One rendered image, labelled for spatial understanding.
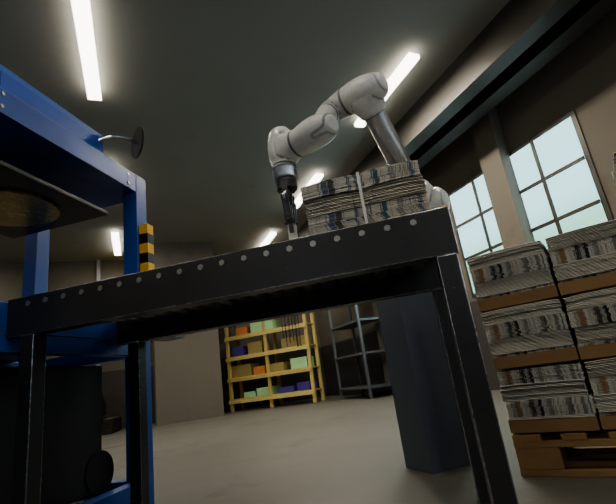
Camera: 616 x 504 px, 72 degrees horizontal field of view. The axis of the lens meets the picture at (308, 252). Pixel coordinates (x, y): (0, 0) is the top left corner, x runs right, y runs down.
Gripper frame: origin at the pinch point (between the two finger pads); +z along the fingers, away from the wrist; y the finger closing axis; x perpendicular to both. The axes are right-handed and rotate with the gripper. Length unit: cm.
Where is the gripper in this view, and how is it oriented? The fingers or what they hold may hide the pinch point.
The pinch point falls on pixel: (293, 233)
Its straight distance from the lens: 149.0
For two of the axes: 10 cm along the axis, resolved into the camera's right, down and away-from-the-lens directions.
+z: 1.3, 9.5, -2.8
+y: 2.5, 2.4, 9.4
